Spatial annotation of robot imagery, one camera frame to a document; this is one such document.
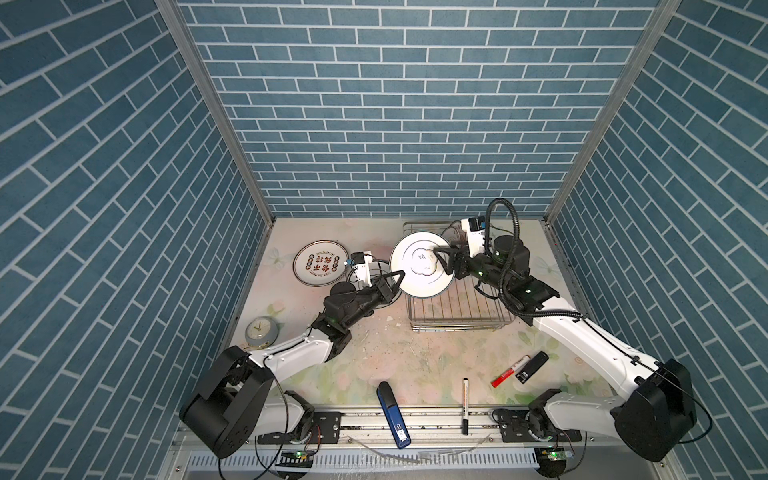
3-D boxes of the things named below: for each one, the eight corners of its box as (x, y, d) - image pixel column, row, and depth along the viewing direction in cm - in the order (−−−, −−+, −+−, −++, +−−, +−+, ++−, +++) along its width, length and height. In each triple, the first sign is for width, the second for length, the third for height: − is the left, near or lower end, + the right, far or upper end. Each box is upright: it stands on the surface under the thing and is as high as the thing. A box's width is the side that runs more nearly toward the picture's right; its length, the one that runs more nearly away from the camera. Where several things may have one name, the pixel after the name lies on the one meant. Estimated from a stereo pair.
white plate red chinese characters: (290, 286, 102) (287, 281, 100) (301, 245, 114) (299, 240, 112) (343, 286, 102) (342, 281, 100) (349, 246, 114) (348, 240, 112)
